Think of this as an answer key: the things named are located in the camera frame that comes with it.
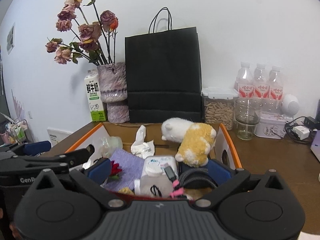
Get white power adapter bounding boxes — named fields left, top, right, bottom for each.
left=292, top=125, right=310, bottom=140

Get white box on floor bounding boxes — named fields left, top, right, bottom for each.
left=47, top=127, right=72, bottom=147

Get red fabric rose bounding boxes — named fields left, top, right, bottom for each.
left=108, top=160, right=122, bottom=179

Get white wet wipes pack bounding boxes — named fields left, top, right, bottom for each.
left=135, top=155, right=178, bottom=198

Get clear container with pellets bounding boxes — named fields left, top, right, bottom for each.
left=201, top=87, right=239, bottom=131

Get wire rack with items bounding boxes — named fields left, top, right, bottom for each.
left=1, top=113, right=34, bottom=144

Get orange cardboard box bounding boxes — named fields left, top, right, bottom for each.
left=67, top=122, right=241, bottom=199

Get left water bottle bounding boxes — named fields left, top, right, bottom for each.
left=234, top=62, right=254, bottom=98

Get crumpled clear plastic wrap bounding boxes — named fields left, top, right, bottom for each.
left=97, top=136, right=123, bottom=158

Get clear glass jar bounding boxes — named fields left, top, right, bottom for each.
left=235, top=98, right=262, bottom=141

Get white and yellow plush toy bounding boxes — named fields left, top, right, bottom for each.
left=161, top=118, right=217, bottom=167

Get black paper shopping bag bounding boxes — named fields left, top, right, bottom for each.
left=125, top=14, right=203, bottom=123

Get black braided cable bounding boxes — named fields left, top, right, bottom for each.
left=163, top=162, right=219, bottom=198

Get right water bottle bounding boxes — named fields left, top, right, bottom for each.
left=268, top=66, right=284, bottom=107

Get purple textured vase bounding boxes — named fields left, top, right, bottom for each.
left=98, top=62, right=130, bottom=124

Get white floral tin box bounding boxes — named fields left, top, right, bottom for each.
left=254, top=112, right=286, bottom=139

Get black power strip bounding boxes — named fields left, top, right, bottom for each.
left=303, top=116, right=320, bottom=130

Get dried pink roses bouquet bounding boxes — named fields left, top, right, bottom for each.
left=46, top=0, right=119, bottom=66

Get person's left hand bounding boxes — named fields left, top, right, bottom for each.
left=1, top=208, right=21, bottom=239

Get purple cloth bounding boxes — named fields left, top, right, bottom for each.
left=103, top=148, right=144, bottom=192

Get middle water bottle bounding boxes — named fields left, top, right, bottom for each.
left=253, top=63, right=270, bottom=102

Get crumpled white tissue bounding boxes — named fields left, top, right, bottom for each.
left=131, top=125, right=155, bottom=159

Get water bottle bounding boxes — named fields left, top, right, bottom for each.
left=234, top=62, right=254, bottom=98
left=253, top=63, right=270, bottom=102
left=268, top=66, right=284, bottom=107

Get purple tissue pack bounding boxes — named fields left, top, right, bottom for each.
left=310, top=130, right=320, bottom=161

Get green white milk carton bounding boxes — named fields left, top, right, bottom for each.
left=84, top=69, right=107, bottom=121

